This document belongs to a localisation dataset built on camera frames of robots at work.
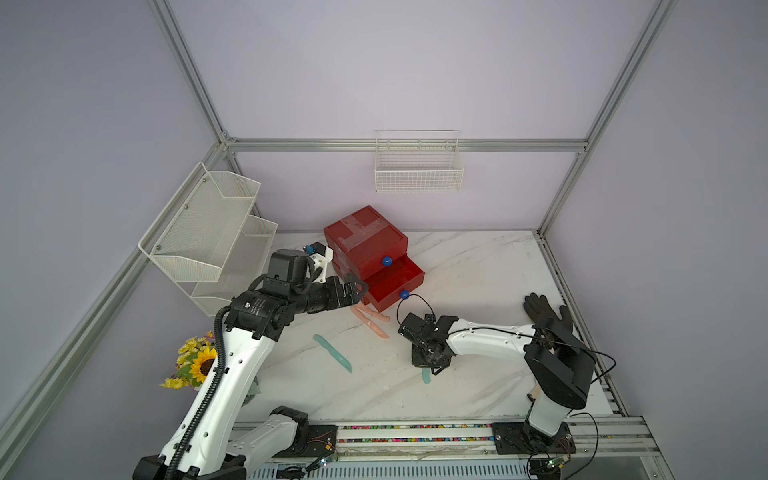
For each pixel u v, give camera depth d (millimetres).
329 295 586
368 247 874
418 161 954
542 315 956
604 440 753
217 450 362
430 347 629
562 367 458
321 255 614
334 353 886
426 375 839
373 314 954
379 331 930
